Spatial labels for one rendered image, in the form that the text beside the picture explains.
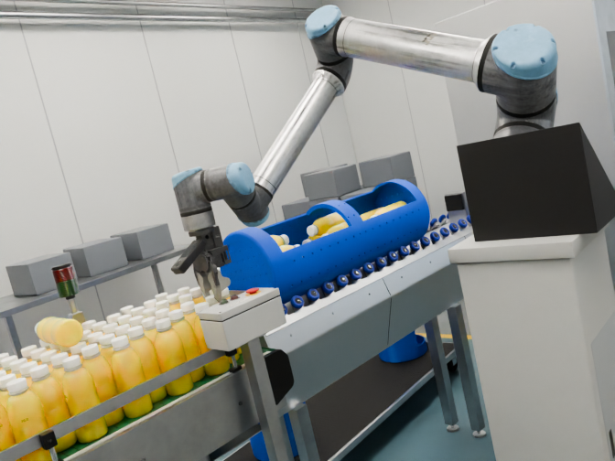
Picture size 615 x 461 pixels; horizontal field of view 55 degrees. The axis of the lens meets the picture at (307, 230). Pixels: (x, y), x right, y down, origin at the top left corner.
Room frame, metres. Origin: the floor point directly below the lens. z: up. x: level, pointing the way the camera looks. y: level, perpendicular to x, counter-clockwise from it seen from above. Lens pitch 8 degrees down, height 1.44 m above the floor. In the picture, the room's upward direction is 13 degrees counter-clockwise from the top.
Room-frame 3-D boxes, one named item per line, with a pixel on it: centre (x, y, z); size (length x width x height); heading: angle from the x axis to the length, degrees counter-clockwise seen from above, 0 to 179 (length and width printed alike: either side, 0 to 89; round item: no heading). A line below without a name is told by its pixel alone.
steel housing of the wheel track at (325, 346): (2.58, -0.51, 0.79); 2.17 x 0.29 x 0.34; 133
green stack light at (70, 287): (1.87, 0.79, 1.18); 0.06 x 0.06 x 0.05
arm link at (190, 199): (1.66, 0.29, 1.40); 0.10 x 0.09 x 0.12; 75
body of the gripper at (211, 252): (1.67, 0.29, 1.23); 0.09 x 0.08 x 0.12; 133
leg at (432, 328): (2.63, -0.46, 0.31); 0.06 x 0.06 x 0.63; 43
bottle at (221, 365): (1.58, 0.33, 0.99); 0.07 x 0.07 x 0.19
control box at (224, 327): (1.52, 0.22, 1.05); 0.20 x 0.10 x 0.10; 133
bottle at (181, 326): (1.57, 0.40, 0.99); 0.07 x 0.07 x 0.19
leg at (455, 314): (2.53, -0.55, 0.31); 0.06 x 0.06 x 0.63; 43
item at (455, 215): (2.77, -0.71, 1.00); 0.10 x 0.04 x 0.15; 43
